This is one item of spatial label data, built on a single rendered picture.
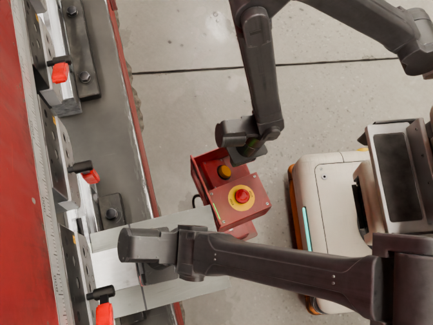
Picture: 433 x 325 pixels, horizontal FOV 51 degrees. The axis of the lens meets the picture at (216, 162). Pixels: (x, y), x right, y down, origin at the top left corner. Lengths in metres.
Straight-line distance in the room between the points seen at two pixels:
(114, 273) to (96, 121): 0.42
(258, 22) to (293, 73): 1.63
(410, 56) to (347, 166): 1.02
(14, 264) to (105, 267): 0.52
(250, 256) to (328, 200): 1.23
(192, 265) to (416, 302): 0.35
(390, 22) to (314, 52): 1.55
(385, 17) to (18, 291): 0.66
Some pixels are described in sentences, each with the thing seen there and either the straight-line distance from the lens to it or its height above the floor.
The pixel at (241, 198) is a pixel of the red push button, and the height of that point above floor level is 0.81.
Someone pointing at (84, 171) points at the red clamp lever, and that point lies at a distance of 0.78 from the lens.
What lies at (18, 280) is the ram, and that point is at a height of 1.52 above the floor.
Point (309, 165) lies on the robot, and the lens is 1.82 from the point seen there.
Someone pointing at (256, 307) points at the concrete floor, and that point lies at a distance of 1.99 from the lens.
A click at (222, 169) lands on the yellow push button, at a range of 1.29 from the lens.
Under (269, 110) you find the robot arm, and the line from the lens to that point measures 0.94.
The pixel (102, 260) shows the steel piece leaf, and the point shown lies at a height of 1.00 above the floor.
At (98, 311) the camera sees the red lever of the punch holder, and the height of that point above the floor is 1.29.
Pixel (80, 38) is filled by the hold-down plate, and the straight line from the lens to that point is 1.29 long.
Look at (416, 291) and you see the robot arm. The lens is 0.46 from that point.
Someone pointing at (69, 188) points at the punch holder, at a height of 1.25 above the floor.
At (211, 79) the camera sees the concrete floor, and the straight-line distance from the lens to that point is 2.22.
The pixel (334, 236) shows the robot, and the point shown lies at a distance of 1.79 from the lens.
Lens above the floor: 1.97
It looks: 73 degrees down
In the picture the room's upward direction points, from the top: 10 degrees clockwise
